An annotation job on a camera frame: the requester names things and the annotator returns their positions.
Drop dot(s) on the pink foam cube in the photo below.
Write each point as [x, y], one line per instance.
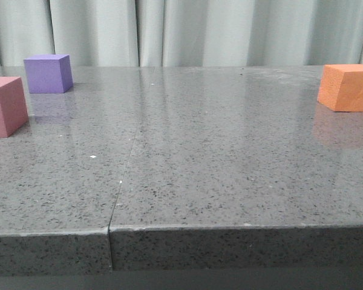
[13, 108]

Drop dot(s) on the purple foam cube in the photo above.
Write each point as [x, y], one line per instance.
[48, 73]

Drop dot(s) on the orange foam cube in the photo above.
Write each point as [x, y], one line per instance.
[341, 87]

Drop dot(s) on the grey pleated curtain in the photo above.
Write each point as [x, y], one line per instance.
[183, 33]

